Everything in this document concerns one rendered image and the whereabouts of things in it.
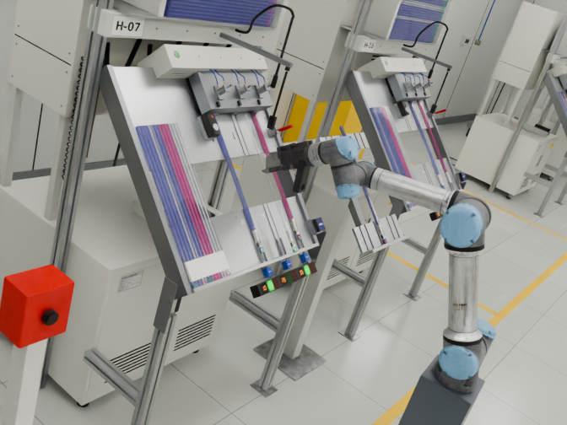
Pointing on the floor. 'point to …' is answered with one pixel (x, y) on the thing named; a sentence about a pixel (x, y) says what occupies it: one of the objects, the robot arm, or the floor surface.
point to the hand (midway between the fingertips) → (267, 171)
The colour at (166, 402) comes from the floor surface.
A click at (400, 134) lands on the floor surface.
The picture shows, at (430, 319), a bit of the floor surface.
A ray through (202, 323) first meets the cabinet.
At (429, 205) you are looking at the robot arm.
